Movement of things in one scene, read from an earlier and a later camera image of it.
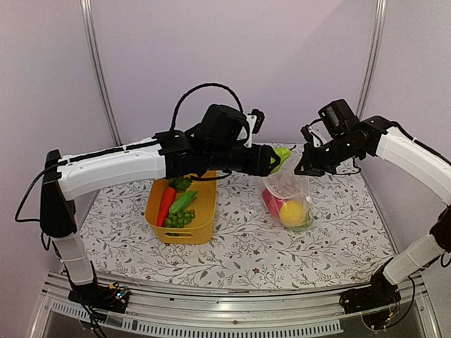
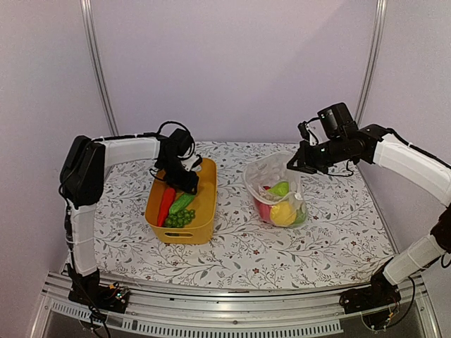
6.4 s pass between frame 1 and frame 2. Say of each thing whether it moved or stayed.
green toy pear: moved
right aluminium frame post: stayed
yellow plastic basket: stayed
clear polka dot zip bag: moved
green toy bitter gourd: stayed
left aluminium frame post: stayed
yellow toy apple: moved
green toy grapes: stayed
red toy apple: moved
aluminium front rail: stayed
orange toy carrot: stayed
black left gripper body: moved
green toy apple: moved
